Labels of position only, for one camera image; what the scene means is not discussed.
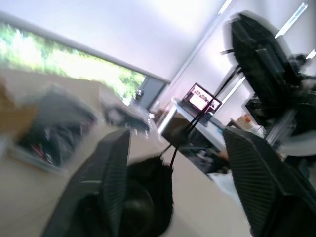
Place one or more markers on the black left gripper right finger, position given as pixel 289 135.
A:
pixel 254 177

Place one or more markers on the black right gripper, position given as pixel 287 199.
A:
pixel 276 103

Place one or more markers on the open laptop with lit screen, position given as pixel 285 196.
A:
pixel 201 100

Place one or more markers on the brown cardboard box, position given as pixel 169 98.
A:
pixel 14 111

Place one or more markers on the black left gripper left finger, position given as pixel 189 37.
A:
pixel 114 177

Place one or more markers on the white desk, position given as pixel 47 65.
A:
pixel 197 123

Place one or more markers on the grey and black bag pile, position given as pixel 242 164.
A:
pixel 56 128

